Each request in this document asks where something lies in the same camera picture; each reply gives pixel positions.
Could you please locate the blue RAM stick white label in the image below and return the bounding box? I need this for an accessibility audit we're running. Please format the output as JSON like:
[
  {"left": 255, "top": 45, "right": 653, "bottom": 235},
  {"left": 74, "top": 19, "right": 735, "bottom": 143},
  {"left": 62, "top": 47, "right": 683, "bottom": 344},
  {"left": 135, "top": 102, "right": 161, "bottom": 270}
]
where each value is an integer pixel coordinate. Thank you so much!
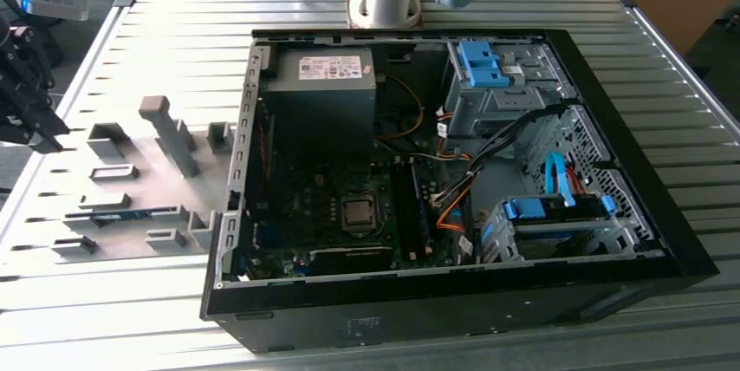
[{"left": 65, "top": 210, "right": 177, "bottom": 221}]

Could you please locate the green motherboard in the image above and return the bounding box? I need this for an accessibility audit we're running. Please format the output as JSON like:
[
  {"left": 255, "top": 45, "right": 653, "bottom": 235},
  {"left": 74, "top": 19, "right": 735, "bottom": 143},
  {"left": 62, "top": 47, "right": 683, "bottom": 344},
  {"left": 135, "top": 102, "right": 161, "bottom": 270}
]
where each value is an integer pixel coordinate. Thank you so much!
[{"left": 246, "top": 145, "right": 465, "bottom": 279}]

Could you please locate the grey plastic parts rack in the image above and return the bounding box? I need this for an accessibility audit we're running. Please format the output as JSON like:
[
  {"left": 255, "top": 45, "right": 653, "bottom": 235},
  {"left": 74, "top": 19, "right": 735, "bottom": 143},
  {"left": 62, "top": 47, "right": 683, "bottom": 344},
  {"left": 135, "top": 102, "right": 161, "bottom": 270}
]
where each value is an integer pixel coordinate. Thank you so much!
[{"left": 49, "top": 95, "right": 239, "bottom": 264}]

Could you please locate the blue drive bay latch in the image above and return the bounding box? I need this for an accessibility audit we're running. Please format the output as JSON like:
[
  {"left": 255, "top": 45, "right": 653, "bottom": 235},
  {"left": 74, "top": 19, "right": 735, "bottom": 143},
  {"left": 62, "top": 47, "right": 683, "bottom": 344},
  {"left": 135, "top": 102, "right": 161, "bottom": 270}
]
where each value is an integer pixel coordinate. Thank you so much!
[{"left": 457, "top": 41, "right": 514, "bottom": 88}]

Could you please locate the black wire bundle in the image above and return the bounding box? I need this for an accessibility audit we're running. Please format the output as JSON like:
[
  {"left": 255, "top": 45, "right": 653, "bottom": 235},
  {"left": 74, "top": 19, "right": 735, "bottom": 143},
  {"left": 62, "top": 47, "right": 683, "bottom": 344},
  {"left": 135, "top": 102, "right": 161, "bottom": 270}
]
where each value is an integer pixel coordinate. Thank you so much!
[{"left": 431, "top": 104, "right": 571, "bottom": 210}]

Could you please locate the CPU socket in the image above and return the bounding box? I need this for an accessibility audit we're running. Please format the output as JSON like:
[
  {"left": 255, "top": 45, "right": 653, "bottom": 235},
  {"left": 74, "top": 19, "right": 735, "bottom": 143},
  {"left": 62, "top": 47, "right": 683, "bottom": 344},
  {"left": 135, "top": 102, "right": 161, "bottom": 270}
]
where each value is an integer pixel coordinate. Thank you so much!
[{"left": 338, "top": 188, "right": 385, "bottom": 236}]

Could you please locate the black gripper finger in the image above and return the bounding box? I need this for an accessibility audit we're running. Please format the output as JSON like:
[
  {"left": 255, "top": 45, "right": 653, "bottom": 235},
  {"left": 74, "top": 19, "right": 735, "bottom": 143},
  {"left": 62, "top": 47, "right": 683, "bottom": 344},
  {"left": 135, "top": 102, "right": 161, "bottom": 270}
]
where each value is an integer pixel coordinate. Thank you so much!
[
  {"left": 0, "top": 84, "right": 66, "bottom": 155},
  {"left": 9, "top": 24, "right": 73, "bottom": 136}
]

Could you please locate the orange wire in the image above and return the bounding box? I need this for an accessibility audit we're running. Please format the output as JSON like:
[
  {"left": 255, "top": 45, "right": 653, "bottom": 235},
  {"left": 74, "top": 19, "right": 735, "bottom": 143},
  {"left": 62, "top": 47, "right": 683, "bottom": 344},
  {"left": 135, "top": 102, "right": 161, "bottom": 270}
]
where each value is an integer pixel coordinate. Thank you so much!
[{"left": 437, "top": 195, "right": 467, "bottom": 231}]

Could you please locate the thin yellow wire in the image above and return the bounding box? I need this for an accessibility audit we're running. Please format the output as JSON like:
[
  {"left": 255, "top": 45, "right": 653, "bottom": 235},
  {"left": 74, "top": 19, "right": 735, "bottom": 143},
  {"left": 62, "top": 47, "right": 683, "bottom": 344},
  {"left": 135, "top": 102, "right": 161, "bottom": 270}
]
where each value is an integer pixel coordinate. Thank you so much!
[{"left": 375, "top": 75, "right": 427, "bottom": 140}]

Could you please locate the grey power supply unit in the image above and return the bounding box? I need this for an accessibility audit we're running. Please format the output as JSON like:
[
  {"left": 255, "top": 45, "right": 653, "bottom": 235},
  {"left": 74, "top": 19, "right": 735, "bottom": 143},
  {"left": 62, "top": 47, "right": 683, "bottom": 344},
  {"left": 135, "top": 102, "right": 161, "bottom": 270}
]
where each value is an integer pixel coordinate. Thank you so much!
[{"left": 258, "top": 46, "right": 379, "bottom": 153}]

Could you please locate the silver CPU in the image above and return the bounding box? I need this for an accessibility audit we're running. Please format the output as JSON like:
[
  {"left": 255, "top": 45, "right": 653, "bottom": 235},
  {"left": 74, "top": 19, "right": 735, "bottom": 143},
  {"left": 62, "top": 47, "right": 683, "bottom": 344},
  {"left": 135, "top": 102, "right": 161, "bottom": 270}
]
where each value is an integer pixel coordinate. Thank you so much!
[{"left": 345, "top": 198, "right": 377, "bottom": 225}]

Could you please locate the black graphics card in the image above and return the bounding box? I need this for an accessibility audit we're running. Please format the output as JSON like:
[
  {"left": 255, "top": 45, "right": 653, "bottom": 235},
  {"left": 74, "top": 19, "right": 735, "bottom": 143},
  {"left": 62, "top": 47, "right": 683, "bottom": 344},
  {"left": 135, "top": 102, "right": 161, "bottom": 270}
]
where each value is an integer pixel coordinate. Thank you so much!
[{"left": 306, "top": 245, "right": 397, "bottom": 275}]

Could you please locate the black open PC case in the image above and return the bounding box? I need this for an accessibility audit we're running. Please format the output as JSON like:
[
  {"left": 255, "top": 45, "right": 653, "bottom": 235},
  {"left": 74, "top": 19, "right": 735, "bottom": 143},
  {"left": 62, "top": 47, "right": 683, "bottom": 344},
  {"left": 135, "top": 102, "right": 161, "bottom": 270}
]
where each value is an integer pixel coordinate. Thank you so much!
[{"left": 199, "top": 27, "right": 722, "bottom": 355}]

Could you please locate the grey metal drive cage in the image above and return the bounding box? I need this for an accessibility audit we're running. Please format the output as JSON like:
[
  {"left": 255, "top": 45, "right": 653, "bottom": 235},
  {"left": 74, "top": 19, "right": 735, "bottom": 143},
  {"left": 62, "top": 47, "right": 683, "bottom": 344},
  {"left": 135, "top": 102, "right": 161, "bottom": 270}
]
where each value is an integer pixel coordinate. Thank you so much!
[{"left": 445, "top": 39, "right": 579, "bottom": 140}]

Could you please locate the grey metal disk bay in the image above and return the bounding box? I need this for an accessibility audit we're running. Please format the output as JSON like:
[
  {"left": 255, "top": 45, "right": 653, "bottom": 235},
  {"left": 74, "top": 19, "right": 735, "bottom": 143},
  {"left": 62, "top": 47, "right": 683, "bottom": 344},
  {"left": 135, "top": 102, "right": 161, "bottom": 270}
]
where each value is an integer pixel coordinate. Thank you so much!
[{"left": 474, "top": 197, "right": 645, "bottom": 264}]

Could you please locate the black RAM slot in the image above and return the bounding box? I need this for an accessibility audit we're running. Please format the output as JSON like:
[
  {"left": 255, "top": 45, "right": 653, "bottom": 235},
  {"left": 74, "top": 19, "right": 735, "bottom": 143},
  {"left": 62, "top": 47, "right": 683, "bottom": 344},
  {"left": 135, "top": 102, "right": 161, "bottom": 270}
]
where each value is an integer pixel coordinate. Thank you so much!
[{"left": 393, "top": 153, "right": 419, "bottom": 260}]

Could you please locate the coloured power wire bundle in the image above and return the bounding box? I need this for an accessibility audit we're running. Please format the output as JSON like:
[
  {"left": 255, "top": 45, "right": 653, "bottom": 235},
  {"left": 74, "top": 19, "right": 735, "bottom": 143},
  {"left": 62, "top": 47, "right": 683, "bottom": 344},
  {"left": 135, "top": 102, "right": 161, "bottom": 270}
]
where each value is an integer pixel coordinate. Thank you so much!
[{"left": 375, "top": 136, "right": 474, "bottom": 164}]

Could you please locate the hard disk in blue carrier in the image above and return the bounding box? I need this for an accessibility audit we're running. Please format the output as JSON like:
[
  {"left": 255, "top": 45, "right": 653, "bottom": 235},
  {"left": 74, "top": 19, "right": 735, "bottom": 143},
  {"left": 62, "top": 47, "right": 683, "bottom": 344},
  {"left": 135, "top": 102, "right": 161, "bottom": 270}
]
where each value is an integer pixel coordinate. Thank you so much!
[{"left": 501, "top": 193, "right": 618, "bottom": 224}]

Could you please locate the blue flat data wire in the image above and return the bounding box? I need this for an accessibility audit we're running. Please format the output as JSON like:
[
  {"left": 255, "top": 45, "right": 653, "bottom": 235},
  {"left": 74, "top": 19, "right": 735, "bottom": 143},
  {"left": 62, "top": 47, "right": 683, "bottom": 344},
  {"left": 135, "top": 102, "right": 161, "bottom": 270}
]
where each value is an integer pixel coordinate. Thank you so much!
[{"left": 545, "top": 152, "right": 578, "bottom": 208}]

